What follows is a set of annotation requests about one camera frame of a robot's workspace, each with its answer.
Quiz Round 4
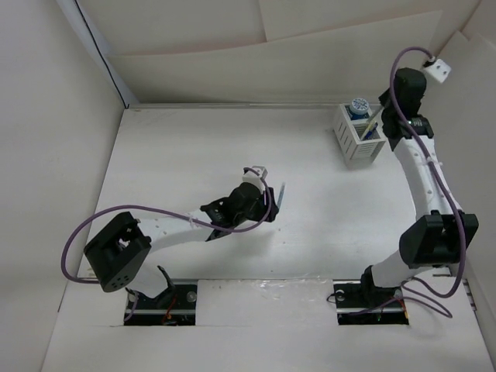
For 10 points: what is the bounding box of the yellow pen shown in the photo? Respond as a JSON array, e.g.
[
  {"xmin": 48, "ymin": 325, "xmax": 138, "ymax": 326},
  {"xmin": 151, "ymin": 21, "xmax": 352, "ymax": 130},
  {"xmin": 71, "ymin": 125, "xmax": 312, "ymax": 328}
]
[{"xmin": 363, "ymin": 122, "xmax": 378, "ymax": 140}]

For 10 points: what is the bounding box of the clear light-blue pen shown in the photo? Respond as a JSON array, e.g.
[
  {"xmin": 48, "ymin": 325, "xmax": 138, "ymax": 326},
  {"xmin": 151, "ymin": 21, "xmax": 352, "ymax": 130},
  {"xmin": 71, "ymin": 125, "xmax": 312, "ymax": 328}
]
[{"xmin": 276, "ymin": 182, "xmax": 286, "ymax": 208}]

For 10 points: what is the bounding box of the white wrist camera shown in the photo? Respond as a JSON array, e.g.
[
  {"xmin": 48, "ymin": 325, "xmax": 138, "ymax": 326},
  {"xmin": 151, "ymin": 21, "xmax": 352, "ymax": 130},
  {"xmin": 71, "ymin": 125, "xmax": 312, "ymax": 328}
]
[
  {"xmin": 242, "ymin": 166, "xmax": 268, "ymax": 192},
  {"xmin": 422, "ymin": 58, "xmax": 452, "ymax": 84}
]

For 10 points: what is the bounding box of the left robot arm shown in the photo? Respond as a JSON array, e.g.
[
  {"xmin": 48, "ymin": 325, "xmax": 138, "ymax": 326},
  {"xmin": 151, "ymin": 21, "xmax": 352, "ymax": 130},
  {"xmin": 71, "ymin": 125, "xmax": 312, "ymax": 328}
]
[{"xmin": 84, "ymin": 182, "xmax": 279, "ymax": 308}]

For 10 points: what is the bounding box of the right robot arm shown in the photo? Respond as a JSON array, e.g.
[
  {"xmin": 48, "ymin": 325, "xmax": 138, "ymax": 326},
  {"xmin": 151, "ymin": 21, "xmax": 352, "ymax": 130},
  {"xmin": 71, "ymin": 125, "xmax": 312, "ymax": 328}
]
[{"xmin": 358, "ymin": 67, "xmax": 479, "ymax": 307}]

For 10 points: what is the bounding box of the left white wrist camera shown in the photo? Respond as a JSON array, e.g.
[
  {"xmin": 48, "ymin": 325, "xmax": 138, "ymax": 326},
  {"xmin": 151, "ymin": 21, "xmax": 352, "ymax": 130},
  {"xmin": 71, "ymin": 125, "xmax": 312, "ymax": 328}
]
[{"xmin": 242, "ymin": 166, "xmax": 268, "ymax": 192}]

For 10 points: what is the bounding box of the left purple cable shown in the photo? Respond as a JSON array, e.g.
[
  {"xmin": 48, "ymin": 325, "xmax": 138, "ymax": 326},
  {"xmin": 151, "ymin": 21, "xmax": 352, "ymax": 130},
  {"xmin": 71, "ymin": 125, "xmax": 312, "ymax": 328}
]
[{"xmin": 61, "ymin": 167, "xmax": 272, "ymax": 322}]

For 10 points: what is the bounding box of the white two-compartment organizer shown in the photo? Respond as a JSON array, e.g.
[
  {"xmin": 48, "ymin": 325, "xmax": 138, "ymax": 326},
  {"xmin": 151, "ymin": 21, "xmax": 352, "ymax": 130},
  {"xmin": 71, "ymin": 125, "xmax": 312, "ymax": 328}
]
[{"xmin": 332, "ymin": 99, "xmax": 386, "ymax": 169}]

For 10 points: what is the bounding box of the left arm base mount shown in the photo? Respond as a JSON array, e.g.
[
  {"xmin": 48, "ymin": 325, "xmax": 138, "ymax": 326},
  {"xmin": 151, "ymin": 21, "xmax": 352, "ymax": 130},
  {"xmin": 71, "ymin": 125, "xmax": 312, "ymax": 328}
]
[{"xmin": 123, "ymin": 265, "xmax": 198, "ymax": 326}]

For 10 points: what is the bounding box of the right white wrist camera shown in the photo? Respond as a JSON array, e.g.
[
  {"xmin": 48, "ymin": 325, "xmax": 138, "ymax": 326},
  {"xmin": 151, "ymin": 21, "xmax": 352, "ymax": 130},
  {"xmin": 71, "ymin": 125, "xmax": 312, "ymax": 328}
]
[{"xmin": 422, "ymin": 58, "xmax": 452, "ymax": 84}]

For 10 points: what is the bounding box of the blue patterned tape roll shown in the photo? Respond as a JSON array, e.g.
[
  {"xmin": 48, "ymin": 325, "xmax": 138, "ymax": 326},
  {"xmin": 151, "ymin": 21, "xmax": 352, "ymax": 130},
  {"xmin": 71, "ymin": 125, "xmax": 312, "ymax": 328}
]
[{"xmin": 346, "ymin": 98, "xmax": 370, "ymax": 120}]

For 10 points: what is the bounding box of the purple ink refill pen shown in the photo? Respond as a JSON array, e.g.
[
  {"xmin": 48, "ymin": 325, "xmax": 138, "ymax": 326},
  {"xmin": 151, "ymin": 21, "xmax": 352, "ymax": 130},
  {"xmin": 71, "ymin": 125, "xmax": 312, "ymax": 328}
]
[{"xmin": 367, "ymin": 105, "xmax": 384, "ymax": 126}]

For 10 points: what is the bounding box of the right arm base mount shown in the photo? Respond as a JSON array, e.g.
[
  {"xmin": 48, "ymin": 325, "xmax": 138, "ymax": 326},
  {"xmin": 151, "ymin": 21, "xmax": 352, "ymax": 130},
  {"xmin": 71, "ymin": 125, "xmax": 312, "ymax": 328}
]
[{"xmin": 326, "ymin": 274, "xmax": 409, "ymax": 326}]

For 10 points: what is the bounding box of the blue gel pen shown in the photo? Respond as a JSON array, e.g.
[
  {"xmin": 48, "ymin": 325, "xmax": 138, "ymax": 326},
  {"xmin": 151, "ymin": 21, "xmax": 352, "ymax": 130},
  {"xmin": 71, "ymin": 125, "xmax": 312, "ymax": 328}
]
[{"xmin": 362, "ymin": 122, "xmax": 378, "ymax": 140}]

